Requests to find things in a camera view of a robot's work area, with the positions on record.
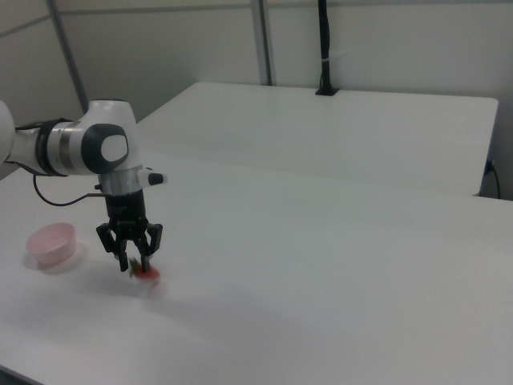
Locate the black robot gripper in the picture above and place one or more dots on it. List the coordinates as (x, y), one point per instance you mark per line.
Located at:
(125, 210)

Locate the red strawberry with green leaves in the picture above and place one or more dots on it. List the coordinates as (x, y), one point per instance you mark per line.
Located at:
(146, 274)

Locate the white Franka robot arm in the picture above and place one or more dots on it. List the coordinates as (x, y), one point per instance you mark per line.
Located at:
(80, 148)

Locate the pink plastic bowl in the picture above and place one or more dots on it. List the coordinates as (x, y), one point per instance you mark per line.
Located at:
(54, 244)

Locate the white side table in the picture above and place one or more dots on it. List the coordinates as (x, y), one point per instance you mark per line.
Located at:
(320, 132)

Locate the grey aluminium partition post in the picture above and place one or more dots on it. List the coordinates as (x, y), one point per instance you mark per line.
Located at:
(264, 40)
(68, 56)

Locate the black camera pole with base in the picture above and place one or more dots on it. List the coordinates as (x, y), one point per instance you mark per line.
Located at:
(325, 48)

